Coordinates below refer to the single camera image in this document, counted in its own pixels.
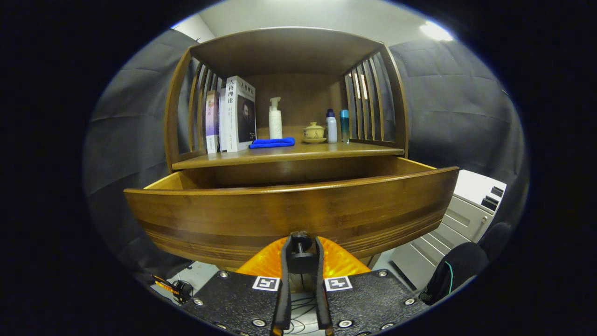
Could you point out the grey metal filing cabinet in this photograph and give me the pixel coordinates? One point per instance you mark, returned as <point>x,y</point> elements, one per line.
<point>461,219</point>

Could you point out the small ceiling light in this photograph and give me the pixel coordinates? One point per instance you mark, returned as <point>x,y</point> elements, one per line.
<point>433,31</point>

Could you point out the teal clear bottle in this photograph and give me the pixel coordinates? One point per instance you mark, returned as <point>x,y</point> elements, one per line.
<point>344,126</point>

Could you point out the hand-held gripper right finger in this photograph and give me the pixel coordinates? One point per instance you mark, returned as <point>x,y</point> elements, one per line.
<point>322,303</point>

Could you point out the brown wooden drawer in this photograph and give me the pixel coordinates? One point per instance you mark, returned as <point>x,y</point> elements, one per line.
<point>280,210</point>

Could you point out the wooden countertop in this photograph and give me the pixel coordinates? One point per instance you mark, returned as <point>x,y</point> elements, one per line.
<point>303,151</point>

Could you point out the white pump bottle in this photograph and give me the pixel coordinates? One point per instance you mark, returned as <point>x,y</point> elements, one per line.
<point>275,123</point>

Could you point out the thin white book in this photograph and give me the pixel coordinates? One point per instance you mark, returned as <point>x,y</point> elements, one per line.
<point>222,126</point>

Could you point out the white bottle dark blue cap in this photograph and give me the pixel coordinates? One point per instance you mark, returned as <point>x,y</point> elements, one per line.
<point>331,128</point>

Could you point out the beige saucer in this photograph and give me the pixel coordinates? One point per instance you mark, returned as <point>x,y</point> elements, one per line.
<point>314,140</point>

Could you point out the blue folded cloth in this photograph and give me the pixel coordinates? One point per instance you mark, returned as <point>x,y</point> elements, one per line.
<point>273,143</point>

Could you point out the thick white portrait book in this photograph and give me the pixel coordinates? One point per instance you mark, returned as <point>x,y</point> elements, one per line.
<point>245,116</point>

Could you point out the beige lidded teacup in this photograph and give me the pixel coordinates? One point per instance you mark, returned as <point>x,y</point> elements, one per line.
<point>314,131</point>

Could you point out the orange black device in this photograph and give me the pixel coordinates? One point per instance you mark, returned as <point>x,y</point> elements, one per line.
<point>175,289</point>

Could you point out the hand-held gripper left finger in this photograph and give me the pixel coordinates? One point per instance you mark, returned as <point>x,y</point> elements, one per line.
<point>283,303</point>

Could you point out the purple book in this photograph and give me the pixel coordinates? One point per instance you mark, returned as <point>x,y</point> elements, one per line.
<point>212,121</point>

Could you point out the brown wooden cabinet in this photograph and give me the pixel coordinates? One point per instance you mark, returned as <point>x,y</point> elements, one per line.
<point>280,51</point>

